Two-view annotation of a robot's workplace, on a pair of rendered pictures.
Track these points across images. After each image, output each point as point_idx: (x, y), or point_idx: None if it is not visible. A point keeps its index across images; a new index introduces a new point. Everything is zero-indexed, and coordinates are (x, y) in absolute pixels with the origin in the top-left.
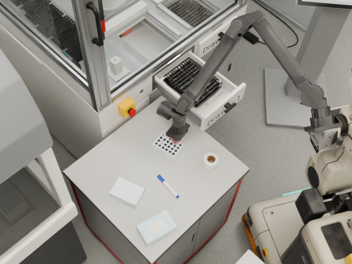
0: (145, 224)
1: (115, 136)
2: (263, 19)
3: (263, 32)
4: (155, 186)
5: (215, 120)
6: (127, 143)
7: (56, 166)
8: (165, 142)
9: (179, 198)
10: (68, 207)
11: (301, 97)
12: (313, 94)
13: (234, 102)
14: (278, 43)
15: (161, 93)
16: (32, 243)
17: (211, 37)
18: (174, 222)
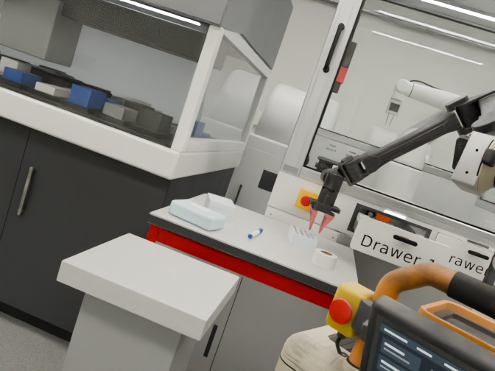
0: (193, 202)
1: (272, 219)
2: (494, 94)
3: (485, 103)
4: (246, 229)
5: (376, 252)
6: (272, 223)
7: (205, 71)
8: (303, 231)
9: (250, 239)
10: (172, 150)
11: (474, 122)
12: (493, 116)
13: (415, 241)
14: (494, 105)
15: (355, 254)
16: (123, 141)
17: (460, 244)
18: (215, 217)
